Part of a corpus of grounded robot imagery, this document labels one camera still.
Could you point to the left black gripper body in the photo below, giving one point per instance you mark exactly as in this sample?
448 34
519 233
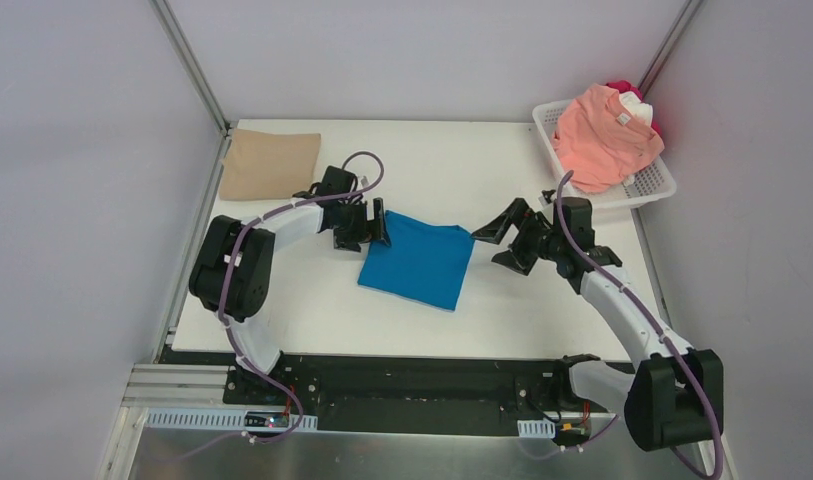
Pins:
364 223

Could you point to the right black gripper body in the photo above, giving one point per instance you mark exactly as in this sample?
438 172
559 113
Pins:
522 237

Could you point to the blue t shirt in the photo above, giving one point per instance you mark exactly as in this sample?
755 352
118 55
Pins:
423 263

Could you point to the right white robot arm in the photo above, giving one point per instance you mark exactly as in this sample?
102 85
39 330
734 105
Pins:
674 394

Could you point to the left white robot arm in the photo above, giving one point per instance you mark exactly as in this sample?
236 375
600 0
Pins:
232 272

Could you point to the folded beige t shirt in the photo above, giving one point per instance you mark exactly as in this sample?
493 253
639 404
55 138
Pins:
265 166

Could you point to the salmon pink t shirt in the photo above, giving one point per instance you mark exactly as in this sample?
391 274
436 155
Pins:
601 143

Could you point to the white plastic basket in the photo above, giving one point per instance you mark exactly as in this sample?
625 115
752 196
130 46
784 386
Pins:
653 183

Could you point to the white garment in basket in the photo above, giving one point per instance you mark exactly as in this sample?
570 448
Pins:
639 109

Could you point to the magenta garment in basket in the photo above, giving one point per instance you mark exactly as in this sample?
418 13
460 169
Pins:
623 86

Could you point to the right controller board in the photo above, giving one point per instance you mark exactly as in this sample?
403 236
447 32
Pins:
560 432

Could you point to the controller board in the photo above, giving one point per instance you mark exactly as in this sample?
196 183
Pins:
560 432
257 421

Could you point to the left controller board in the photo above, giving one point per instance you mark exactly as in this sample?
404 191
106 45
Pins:
257 421

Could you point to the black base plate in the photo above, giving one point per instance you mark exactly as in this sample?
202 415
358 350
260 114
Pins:
361 394

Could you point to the aluminium frame rail left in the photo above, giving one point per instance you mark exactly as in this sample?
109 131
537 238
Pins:
186 55

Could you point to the aluminium frame rail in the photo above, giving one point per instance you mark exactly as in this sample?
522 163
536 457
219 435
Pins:
186 55
680 25

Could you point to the aluminium frame rail right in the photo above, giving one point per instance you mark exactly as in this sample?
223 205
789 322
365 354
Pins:
680 25

